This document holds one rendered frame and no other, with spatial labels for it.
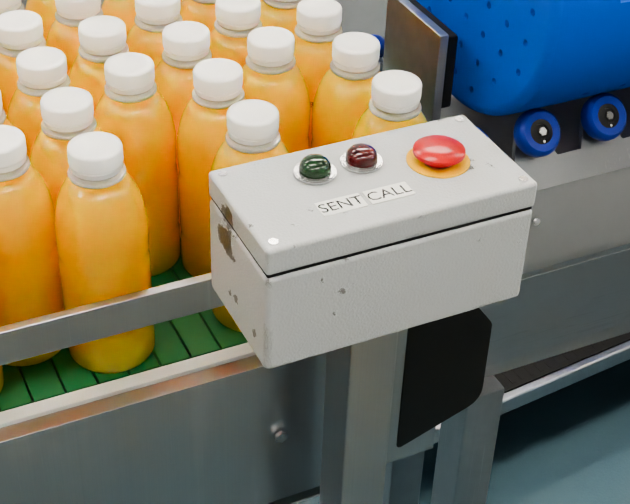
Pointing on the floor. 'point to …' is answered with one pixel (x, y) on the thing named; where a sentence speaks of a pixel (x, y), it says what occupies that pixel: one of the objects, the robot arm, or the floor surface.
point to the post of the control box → (357, 421)
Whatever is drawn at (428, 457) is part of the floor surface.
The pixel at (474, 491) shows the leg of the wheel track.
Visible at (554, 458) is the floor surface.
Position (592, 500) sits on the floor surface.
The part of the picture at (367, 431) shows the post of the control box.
